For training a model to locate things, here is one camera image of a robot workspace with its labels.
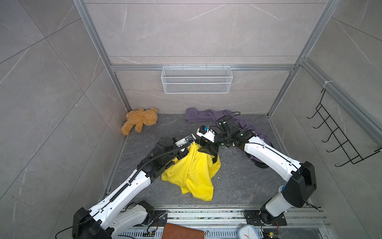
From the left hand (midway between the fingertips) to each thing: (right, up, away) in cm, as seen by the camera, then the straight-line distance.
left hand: (187, 136), depth 73 cm
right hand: (+8, -3, +4) cm, 9 cm away
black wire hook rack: (+71, -4, -9) cm, 72 cm away
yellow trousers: (+3, -18, +2) cm, 19 cm away
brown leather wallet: (-6, -45, -5) cm, 45 cm away
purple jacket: (+3, +14, +42) cm, 45 cm away
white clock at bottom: (+29, -44, -5) cm, 53 cm away
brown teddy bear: (-37, +11, +32) cm, 50 cm away
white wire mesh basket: (+4, +37, +27) cm, 47 cm away
